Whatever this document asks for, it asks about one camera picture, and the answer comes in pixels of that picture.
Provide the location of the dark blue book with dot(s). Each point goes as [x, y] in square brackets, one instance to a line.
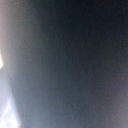
[76, 63]

